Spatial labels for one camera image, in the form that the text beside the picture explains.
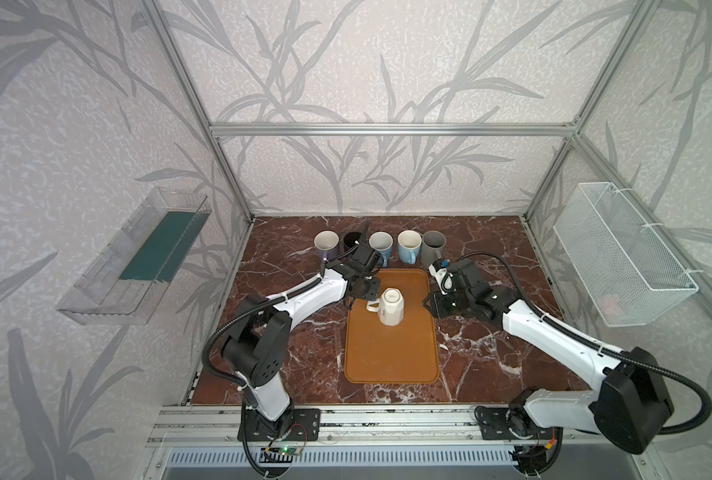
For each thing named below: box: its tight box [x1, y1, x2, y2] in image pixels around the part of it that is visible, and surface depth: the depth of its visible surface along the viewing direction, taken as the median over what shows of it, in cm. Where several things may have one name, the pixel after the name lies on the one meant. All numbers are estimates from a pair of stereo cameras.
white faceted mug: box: [366, 287, 405, 326], surface depth 87 cm
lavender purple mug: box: [314, 229, 340, 263], surface depth 106 cm
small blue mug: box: [368, 231, 394, 267], surface depth 104 cm
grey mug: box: [421, 230, 447, 266], surface depth 101 cm
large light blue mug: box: [397, 230, 423, 265], surface depth 101 cm
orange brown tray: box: [345, 269, 440, 384], surface depth 89 cm
